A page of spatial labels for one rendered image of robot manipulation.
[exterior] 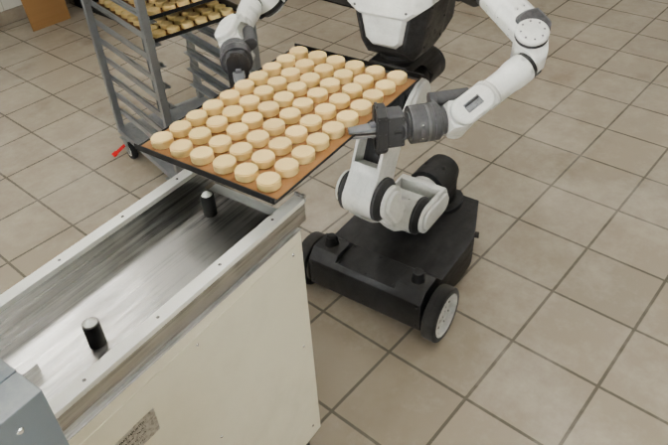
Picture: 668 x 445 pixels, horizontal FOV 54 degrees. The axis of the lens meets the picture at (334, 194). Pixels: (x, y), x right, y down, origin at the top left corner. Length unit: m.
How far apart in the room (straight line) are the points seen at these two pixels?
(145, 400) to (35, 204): 2.11
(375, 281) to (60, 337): 1.20
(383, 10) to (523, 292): 1.21
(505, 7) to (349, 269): 1.07
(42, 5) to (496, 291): 3.88
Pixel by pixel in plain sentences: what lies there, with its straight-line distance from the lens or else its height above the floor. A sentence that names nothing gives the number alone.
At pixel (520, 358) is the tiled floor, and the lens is 2.35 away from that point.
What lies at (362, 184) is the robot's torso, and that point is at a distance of 2.03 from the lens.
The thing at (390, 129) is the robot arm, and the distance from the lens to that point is 1.48.
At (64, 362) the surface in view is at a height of 0.84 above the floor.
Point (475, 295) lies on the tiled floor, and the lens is 2.52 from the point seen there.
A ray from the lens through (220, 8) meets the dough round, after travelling 2.86.
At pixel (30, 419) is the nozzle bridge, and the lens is 0.85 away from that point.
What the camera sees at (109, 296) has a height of 0.84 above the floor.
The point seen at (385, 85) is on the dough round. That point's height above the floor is 1.02.
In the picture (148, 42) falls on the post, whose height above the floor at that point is 0.79.
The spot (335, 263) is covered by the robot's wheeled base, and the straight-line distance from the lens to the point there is 2.34.
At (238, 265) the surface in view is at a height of 0.88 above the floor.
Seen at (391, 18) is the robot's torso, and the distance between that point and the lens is 1.87.
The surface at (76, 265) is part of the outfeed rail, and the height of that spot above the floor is 0.87.
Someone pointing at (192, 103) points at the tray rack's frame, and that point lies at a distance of 3.52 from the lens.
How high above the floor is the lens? 1.78
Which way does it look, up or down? 37 degrees down
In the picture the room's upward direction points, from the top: 3 degrees counter-clockwise
